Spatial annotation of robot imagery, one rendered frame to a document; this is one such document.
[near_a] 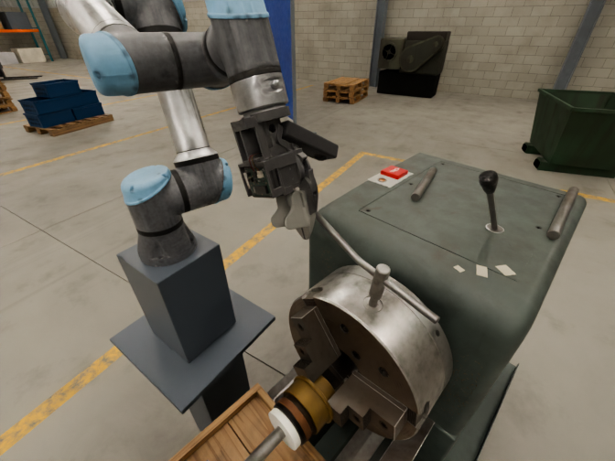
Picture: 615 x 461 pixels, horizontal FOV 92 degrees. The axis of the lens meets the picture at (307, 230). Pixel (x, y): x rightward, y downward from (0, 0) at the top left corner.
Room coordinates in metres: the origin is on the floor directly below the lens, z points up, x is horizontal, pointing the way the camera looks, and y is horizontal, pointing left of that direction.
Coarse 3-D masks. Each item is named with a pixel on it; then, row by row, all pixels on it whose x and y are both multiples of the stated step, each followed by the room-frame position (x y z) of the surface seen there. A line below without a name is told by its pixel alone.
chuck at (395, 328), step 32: (320, 288) 0.41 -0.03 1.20; (352, 288) 0.38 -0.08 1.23; (352, 320) 0.32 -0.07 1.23; (384, 320) 0.31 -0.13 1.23; (416, 320) 0.33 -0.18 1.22; (352, 352) 0.31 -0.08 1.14; (384, 352) 0.27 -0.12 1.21; (416, 352) 0.28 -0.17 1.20; (384, 384) 0.26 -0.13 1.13; (416, 384) 0.24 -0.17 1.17
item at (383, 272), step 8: (384, 264) 0.35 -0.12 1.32; (376, 272) 0.34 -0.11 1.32; (384, 272) 0.33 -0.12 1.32; (376, 280) 0.33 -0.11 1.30; (384, 280) 0.33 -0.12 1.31; (376, 288) 0.33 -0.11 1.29; (384, 288) 0.34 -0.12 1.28; (376, 296) 0.33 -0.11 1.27; (368, 304) 0.34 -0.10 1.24; (376, 304) 0.34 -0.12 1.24
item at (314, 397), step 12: (300, 384) 0.27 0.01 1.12; (312, 384) 0.26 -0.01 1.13; (324, 384) 0.27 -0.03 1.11; (288, 396) 0.25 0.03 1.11; (300, 396) 0.25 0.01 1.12; (312, 396) 0.25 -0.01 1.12; (324, 396) 0.25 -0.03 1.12; (288, 408) 0.23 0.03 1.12; (300, 408) 0.23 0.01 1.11; (312, 408) 0.23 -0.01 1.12; (324, 408) 0.24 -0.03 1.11; (300, 420) 0.21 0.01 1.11; (312, 420) 0.22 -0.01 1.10; (324, 420) 0.22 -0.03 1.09; (300, 432) 0.20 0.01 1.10; (312, 432) 0.22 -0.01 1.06
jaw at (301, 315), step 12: (312, 300) 0.38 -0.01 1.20; (300, 312) 0.37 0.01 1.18; (312, 312) 0.36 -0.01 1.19; (300, 324) 0.35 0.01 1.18; (312, 324) 0.34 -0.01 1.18; (324, 324) 0.35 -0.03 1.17; (300, 336) 0.35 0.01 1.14; (312, 336) 0.33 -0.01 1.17; (324, 336) 0.34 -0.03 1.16; (300, 348) 0.32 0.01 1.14; (312, 348) 0.31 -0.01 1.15; (324, 348) 0.32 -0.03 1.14; (336, 348) 0.33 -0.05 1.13; (300, 360) 0.31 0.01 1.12; (312, 360) 0.30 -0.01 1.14; (324, 360) 0.31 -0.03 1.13; (300, 372) 0.29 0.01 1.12; (312, 372) 0.28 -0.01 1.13
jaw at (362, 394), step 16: (352, 384) 0.27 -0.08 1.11; (368, 384) 0.27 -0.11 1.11; (336, 400) 0.25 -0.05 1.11; (352, 400) 0.25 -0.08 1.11; (368, 400) 0.25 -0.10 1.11; (384, 400) 0.24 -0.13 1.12; (336, 416) 0.23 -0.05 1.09; (352, 416) 0.23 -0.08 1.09; (368, 416) 0.23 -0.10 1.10; (384, 416) 0.22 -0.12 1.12; (400, 416) 0.22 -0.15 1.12; (416, 416) 0.22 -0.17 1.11; (384, 432) 0.21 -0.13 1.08
